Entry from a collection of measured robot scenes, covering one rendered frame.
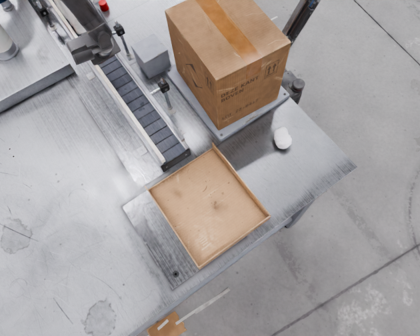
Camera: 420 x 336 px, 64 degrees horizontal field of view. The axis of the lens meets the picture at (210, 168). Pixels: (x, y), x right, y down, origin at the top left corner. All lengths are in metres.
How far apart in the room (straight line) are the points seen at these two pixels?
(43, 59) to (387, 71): 2.05
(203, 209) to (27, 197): 0.57
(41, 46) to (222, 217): 0.94
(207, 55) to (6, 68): 0.81
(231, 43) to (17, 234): 0.86
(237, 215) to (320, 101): 1.40
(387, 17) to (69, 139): 2.36
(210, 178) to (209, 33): 0.43
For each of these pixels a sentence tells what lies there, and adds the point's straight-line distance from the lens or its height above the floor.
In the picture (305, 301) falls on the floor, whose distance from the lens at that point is 1.88.
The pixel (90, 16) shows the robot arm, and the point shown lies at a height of 1.21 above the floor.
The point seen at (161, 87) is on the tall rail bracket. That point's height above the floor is 0.97.
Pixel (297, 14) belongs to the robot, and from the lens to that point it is 1.67.
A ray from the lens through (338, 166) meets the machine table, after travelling 1.15.
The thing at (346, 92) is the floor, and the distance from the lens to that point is 2.38.
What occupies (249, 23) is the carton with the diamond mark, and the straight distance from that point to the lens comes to 1.03.
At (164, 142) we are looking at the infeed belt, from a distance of 1.09.
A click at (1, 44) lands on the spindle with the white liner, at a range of 1.46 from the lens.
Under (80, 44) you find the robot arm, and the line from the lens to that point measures 1.07.
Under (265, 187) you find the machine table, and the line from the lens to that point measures 1.07.
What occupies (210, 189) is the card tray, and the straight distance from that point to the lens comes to 1.06.
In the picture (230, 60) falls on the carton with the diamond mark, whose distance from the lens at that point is 0.94.
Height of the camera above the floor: 1.83
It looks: 67 degrees down
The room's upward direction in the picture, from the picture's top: 7 degrees counter-clockwise
